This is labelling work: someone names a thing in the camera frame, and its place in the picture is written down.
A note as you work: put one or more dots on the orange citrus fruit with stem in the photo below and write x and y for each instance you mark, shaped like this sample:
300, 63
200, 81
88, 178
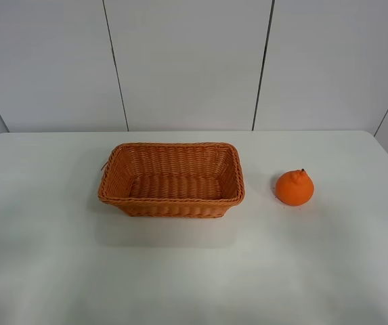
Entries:
294, 188

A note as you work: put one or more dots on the orange woven wicker basket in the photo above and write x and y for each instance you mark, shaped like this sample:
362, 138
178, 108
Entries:
192, 180

